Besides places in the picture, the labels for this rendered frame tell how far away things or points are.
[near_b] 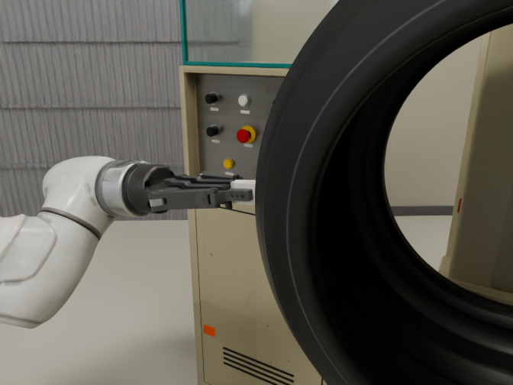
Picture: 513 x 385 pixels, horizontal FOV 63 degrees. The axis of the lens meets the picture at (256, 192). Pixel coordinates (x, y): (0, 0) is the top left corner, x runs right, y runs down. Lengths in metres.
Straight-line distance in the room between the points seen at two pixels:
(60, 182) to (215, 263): 0.81
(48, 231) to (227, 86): 0.77
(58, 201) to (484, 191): 0.66
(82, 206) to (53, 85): 2.75
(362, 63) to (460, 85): 3.24
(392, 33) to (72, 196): 0.52
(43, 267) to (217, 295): 0.91
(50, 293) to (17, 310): 0.04
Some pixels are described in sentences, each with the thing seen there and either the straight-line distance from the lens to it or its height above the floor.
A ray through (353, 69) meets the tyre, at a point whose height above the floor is 1.31.
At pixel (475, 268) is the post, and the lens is 0.80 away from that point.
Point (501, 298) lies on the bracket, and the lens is 0.79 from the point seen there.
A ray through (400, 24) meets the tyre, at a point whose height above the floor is 1.34.
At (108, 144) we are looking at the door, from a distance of 3.36.
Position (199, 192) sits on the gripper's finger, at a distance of 0.55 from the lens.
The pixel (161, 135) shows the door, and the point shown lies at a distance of 3.25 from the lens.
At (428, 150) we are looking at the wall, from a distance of 3.58.
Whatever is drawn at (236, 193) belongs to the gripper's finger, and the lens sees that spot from 0.54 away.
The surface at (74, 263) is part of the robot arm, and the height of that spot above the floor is 1.02.
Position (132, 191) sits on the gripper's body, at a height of 1.13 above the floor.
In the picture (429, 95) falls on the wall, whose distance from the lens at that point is 3.49.
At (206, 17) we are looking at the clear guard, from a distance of 1.30.
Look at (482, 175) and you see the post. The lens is 0.74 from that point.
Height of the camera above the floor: 1.33
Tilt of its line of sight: 19 degrees down
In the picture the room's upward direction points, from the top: straight up
